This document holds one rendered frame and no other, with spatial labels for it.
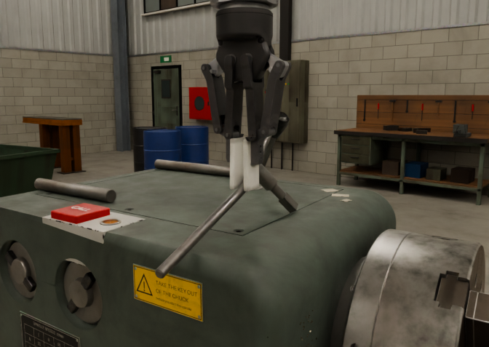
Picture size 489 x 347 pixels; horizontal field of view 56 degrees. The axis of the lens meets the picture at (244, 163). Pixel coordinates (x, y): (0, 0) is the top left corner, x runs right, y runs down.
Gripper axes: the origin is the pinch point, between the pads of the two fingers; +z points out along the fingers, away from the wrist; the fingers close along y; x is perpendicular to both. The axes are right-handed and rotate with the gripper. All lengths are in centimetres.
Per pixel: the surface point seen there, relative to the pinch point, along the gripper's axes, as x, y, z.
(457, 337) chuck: -0.7, 28.0, 16.6
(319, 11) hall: 719, -314, -152
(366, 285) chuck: 1.4, 17.2, 14.1
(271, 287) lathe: -12.2, 11.3, 10.7
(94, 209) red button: -9.6, -20.0, 7.2
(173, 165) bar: 27.4, -37.8, 7.2
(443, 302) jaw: 2.2, 26.0, 14.3
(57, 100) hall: 600, -912, 8
